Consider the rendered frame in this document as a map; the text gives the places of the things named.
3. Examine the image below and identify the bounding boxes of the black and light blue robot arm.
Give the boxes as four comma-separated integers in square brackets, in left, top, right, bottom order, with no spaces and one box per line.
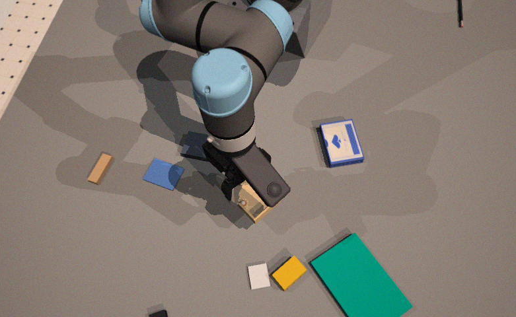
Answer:
[139,0,302,207]

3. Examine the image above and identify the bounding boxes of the orange-yellow rectangular block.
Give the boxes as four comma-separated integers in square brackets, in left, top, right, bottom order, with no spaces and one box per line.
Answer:
[272,256,307,291]

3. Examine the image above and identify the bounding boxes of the wooden ball-in-hole puzzle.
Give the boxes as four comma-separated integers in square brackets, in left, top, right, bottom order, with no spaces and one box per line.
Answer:
[237,181,279,224]

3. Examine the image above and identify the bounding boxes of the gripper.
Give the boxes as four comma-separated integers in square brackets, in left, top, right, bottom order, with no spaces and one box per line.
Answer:
[202,137,256,207]

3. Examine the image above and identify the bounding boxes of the green flat rectangular slab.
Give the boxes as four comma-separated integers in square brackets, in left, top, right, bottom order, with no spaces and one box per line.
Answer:
[311,233,413,317]

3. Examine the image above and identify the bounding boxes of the blue flat square pad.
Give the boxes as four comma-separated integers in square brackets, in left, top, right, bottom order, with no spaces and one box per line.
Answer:
[143,158,184,191]

